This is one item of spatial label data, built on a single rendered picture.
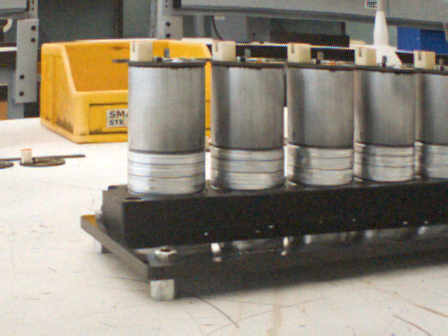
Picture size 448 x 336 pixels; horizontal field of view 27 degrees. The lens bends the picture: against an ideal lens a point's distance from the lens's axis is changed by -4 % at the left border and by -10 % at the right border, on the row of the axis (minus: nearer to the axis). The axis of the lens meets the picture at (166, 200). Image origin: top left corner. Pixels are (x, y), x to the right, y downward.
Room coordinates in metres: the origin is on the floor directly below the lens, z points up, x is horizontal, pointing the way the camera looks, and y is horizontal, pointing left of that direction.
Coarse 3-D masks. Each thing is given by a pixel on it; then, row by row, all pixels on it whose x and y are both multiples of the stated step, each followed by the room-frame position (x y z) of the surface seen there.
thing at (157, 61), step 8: (128, 64) 0.31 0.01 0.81; (136, 64) 0.31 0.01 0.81; (144, 64) 0.30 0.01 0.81; (152, 64) 0.30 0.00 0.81; (160, 64) 0.30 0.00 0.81; (168, 64) 0.30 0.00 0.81; (176, 64) 0.30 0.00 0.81; (184, 64) 0.30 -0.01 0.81; (192, 64) 0.30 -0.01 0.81; (200, 64) 0.31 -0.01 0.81
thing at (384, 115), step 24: (360, 72) 0.34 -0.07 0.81; (384, 72) 0.33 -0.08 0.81; (360, 96) 0.34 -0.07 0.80; (384, 96) 0.33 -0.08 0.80; (408, 96) 0.33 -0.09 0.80; (360, 120) 0.34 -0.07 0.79; (384, 120) 0.33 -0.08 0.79; (408, 120) 0.33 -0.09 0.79; (360, 144) 0.34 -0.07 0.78; (384, 144) 0.33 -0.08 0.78; (408, 144) 0.33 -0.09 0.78; (360, 168) 0.34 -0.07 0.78; (384, 168) 0.33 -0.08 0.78; (408, 168) 0.33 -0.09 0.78
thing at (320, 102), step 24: (288, 72) 0.33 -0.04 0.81; (312, 72) 0.32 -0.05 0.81; (336, 72) 0.32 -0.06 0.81; (288, 96) 0.33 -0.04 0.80; (312, 96) 0.32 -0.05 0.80; (336, 96) 0.32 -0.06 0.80; (288, 120) 0.33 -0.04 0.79; (312, 120) 0.32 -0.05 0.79; (336, 120) 0.32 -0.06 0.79; (288, 144) 0.33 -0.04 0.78; (312, 144) 0.32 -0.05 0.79; (336, 144) 0.32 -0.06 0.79; (288, 168) 0.33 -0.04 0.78; (312, 168) 0.32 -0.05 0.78; (336, 168) 0.32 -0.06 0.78
